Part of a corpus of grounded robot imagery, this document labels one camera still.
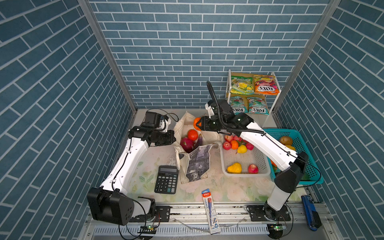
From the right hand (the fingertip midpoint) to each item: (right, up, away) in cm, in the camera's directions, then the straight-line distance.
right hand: (196, 123), depth 75 cm
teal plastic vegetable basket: (+64, -28, +6) cm, 70 cm away
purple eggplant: (+2, -12, +19) cm, 22 cm away
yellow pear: (+22, -26, +9) cm, 35 cm away
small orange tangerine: (+24, -14, +18) cm, 33 cm away
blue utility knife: (+56, -45, -5) cm, 72 cm away
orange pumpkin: (0, +1, +1) cm, 1 cm away
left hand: (-11, -8, +2) cm, 13 cm away
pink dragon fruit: (-6, -13, +14) cm, 20 cm away
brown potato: (+58, -11, +21) cm, 63 cm away
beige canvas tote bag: (-1, -22, +1) cm, 22 cm away
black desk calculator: (-17, -32, +8) cm, 37 cm away
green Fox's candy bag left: (+27, +13, +23) cm, 38 cm away
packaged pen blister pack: (+7, -45, -3) cm, 46 cm away
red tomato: (-3, -8, +20) cm, 22 cm away
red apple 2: (+19, -14, +18) cm, 30 cm away
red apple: (+32, -26, +9) cm, 43 cm away
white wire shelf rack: (+34, +17, +12) cm, 40 cm away
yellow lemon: (+29, -17, +18) cm, 38 cm away
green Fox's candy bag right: (+40, +12, +23) cm, 48 cm away
